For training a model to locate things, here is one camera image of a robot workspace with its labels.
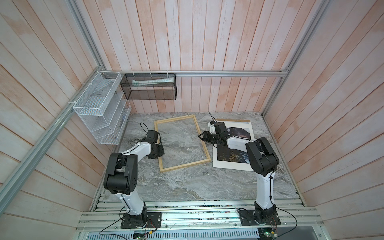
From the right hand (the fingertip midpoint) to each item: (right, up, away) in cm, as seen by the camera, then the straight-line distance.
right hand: (200, 136), depth 101 cm
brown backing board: (+28, +12, +18) cm, 35 cm away
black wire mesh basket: (-36, +35, +3) cm, 50 cm away
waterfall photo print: (+22, -12, -3) cm, 25 cm away
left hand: (-26, -12, -6) cm, 30 cm away
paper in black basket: (-39, +34, -11) cm, 52 cm away
